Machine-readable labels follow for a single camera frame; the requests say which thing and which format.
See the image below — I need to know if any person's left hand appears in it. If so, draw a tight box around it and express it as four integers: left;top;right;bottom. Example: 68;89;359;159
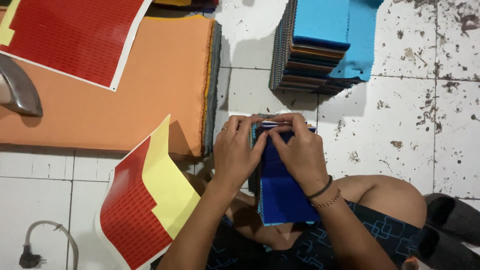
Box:
213;115;269;187

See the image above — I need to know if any black wrist band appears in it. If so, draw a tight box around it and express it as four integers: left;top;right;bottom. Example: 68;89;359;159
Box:
304;175;334;200

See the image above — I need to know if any blue fabric swatch stack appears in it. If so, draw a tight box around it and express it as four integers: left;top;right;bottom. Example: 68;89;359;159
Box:
247;113;321;227

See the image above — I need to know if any dark grey slipper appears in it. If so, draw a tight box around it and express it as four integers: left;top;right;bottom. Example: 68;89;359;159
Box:
424;193;480;247
412;224;480;270

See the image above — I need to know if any flat red sticker sheet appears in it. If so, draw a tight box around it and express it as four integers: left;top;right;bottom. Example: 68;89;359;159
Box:
0;0;152;92

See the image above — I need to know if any large orange fabric stack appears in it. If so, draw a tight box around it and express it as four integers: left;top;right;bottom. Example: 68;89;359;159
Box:
0;7;223;157

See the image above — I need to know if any curled red sticker sheet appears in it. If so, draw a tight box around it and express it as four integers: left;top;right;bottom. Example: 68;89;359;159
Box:
94;115;202;270

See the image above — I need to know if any grey cord with black plug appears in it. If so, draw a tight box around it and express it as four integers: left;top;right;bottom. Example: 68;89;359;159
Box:
19;220;79;270

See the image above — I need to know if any brown beaded bracelet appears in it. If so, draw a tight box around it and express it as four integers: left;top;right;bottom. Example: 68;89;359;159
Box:
311;188;342;209

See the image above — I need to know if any person's right hand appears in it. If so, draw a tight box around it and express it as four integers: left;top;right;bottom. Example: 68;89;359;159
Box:
268;113;329;196

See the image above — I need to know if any grey clothes iron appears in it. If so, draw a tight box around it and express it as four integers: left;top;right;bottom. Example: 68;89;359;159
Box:
0;53;43;118

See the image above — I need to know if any tall multicoloured fabric swatch stack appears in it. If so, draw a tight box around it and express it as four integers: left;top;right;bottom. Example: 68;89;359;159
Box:
268;0;385;95

